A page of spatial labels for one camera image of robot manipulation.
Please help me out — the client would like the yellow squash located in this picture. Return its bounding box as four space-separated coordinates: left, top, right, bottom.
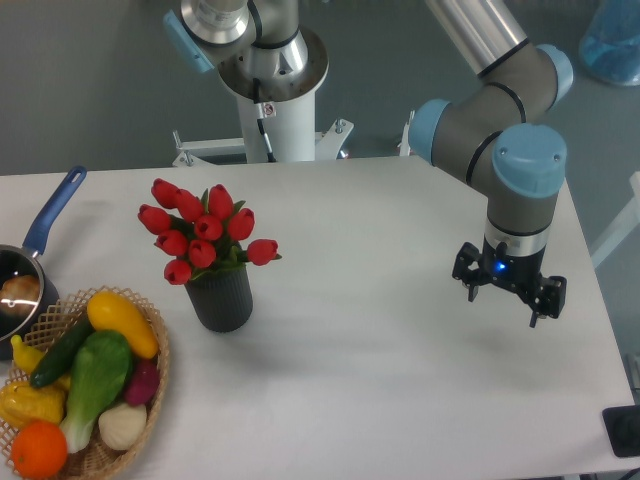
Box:
87 290 159 360

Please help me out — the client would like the yellow bell pepper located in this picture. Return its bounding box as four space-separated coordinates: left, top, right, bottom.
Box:
1 381 66 430

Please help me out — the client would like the blue handled saucepan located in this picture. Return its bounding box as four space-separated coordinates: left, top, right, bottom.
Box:
1 166 87 361

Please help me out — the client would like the brown bread roll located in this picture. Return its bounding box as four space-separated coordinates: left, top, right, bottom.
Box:
1 275 40 318

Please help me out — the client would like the orange fruit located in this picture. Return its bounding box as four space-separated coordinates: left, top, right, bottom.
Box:
10 421 68 479

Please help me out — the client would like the white garlic bulb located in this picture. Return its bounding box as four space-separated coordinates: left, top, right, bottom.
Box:
98 402 147 451

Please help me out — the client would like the green bok choy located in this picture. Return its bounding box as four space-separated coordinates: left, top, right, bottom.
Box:
60 330 133 454

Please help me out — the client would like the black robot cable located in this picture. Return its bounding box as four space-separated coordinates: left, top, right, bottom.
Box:
249 77 278 164

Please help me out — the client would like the green cucumber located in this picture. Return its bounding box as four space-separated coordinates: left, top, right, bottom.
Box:
29 316 94 388

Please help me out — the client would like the black device at edge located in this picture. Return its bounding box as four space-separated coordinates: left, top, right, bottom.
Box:
602 405 640 458

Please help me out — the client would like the purple radish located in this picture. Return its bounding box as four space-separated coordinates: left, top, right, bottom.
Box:
123 359 160 406

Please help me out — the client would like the red tulip bouquet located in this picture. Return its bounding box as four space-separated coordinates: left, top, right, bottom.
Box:
137 178 281 285

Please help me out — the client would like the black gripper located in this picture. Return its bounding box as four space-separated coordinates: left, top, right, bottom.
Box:
452 240 567 328

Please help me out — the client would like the wicker basket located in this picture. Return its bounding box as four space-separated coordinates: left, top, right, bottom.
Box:
1 286 169 479

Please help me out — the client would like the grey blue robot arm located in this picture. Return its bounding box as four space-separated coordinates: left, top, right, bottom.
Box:
163 1 573 318

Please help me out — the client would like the dark grey ribbed vase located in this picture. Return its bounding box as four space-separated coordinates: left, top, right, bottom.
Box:
185 267 253 333

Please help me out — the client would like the blue plastic container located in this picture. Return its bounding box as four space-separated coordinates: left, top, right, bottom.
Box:
579 0 639 87

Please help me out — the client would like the small yellow banana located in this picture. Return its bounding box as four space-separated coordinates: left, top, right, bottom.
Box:
10 335 45 374

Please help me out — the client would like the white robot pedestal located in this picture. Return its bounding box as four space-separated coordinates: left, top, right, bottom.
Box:
173 26 354 166

